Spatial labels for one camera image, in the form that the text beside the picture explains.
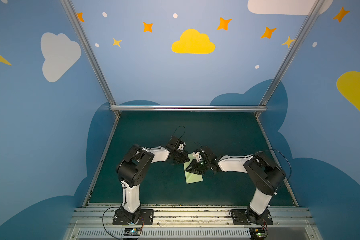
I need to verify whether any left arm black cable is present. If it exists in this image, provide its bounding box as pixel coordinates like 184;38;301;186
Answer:
101;125;187;240

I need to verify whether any back horizontal aluminium bar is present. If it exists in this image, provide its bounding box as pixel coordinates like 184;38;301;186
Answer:
110;105;267;113

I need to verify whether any left aluminium frame post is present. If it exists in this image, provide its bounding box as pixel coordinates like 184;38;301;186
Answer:
60;0;116;105

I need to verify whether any right green controller board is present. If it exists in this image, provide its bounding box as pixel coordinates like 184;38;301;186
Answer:
250;228;268;240

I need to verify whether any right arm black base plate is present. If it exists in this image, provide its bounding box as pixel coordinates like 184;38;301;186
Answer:
230;209;274;225

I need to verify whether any aluminium front rail bed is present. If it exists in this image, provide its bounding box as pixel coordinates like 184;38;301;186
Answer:
64;204;323;240

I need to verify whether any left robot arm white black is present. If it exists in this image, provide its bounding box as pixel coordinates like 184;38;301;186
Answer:
116;136;190;225

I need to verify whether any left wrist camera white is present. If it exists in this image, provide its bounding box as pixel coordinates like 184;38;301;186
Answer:
178;142;186;151

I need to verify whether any aluminium frame post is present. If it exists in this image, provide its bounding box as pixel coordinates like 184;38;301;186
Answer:
60;0;116;105
259;0;325;109

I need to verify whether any left green controller board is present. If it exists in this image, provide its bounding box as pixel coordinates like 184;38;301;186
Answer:
123;228;142;237

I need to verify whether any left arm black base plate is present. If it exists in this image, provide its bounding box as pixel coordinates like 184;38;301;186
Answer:
112;209;154;226

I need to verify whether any light green paper sheet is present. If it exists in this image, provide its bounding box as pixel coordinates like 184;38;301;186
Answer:
184;154;203;184

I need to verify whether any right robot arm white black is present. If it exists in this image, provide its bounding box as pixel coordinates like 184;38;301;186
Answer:
185;146;286;225

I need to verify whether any green controller board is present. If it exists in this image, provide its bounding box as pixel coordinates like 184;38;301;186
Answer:
123;228;142;237
250;228;268;240

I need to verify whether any right aluminium frame post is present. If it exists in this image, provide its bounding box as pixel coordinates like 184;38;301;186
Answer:
259;0;325;109

